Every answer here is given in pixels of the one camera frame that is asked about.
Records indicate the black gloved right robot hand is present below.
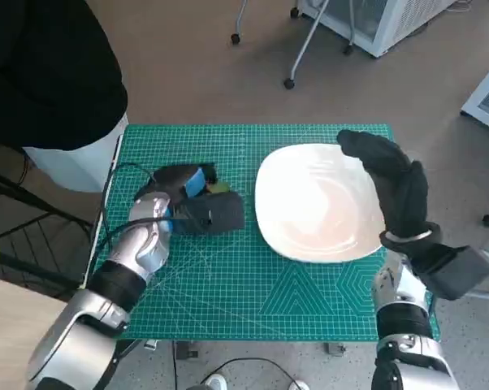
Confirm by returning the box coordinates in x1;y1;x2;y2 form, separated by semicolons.
335;128;429;239

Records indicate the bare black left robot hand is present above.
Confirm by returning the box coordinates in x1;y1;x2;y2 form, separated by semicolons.
152;162;220;203

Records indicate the white square plate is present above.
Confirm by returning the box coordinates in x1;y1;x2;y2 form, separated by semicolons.
254;142;387;263

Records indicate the green cutting mat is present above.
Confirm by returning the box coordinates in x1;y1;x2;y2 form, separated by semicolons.
85;123;441;341

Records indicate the white cabinet with grey panel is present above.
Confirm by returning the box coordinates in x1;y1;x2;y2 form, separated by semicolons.
460;54;489;137

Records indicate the grey caster leg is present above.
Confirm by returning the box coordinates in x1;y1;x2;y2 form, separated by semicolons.
283;0;331;90
342;0;357;56
230;0;248;45

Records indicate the black metal rack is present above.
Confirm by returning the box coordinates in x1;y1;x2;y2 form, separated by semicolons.
0;140;103;301

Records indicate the white appliance with mesh grille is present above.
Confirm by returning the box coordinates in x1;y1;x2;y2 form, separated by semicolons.
299;0;452;58

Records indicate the light wooden board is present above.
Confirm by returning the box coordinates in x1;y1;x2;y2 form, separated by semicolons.
0;274;87;390

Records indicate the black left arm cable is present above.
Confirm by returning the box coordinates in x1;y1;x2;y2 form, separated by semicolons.
93;162;201;253

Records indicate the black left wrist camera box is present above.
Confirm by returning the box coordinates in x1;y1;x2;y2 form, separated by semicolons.
169;190;246;235

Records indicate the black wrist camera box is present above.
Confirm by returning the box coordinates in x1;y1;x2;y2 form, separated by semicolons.
410;245;489;301
169;190;246;235

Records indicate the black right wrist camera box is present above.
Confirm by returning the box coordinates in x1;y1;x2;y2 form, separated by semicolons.
410;245;489;301

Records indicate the black floor cable loop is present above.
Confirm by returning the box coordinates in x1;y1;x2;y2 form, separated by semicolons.
197;357;306;390

